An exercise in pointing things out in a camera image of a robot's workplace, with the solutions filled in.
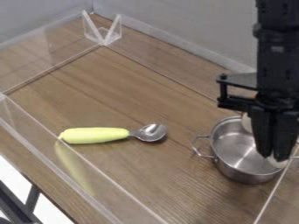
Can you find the black metal table leg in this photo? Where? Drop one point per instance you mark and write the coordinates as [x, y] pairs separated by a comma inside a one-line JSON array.
[[18, 211]]

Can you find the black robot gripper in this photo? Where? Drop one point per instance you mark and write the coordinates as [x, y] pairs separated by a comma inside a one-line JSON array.
[[270, 89]]

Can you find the clear acrylic enclosure wall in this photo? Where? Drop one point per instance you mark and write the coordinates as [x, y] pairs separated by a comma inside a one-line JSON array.
[[62, 82]]

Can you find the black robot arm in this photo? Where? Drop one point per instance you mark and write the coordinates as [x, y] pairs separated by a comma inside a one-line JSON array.
[[277, 15]]

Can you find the yellow handled metal spoon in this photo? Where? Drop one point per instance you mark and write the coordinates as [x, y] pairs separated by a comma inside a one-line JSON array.
[[97, 135]]

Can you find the silver metal pot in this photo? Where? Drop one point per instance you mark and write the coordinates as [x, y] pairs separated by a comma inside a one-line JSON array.
[[234, 153]]

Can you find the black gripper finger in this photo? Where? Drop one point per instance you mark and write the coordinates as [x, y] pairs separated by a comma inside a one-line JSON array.
[[286, 134]]

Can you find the white orange plush mushroom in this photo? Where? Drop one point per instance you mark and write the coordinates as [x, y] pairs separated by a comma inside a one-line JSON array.
[[246, 124]]

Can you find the clear acrylic corner bracket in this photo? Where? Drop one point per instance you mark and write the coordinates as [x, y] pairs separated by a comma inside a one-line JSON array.
[[101, 35]]

